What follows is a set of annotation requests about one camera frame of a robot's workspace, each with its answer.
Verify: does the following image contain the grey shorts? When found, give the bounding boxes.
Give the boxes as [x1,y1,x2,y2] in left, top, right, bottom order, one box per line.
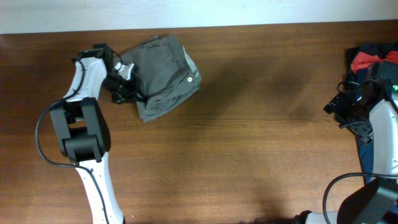
[121,35,201,122]

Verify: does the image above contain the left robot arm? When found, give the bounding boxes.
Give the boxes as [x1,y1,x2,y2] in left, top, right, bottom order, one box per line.
[49,44,134,223]

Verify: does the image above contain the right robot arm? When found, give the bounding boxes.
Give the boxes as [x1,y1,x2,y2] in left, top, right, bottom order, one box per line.
[293,61,397,223]

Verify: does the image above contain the dark blue garment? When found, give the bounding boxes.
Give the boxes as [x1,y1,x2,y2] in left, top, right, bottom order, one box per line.
[355,71,374,173]

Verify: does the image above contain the red garment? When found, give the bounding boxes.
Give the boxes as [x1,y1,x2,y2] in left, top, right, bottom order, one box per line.
[350,50,398,74]

